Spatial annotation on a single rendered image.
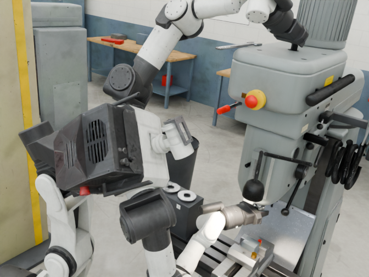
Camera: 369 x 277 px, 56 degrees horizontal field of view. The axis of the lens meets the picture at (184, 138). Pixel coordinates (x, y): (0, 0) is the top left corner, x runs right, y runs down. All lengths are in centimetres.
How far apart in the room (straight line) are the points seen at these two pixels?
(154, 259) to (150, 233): 10
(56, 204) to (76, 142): 33
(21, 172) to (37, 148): 146
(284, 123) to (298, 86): 17
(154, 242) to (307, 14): 95
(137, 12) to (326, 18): 634
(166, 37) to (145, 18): 621
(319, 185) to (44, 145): 121
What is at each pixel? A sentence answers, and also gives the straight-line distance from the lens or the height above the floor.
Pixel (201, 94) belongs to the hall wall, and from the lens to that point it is 667.
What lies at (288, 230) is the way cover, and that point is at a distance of 187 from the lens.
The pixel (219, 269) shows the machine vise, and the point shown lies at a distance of 154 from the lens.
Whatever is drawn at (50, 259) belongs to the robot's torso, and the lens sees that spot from 151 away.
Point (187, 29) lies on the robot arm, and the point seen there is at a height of 192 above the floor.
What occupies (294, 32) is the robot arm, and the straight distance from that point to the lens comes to 118.
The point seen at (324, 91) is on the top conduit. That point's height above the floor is 180.
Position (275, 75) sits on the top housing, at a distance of 106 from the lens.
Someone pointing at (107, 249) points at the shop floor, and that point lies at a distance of 310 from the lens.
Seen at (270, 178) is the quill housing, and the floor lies 145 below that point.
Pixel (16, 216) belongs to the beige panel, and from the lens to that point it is 291.
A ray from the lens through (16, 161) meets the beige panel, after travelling 270.
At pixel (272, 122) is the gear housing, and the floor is 167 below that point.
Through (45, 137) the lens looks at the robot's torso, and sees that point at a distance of 132.
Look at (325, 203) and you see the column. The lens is 183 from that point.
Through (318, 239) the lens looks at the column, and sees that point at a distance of 195.
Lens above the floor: 206
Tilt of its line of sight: 24 degrees down
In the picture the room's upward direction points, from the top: 6 degrees clockwise
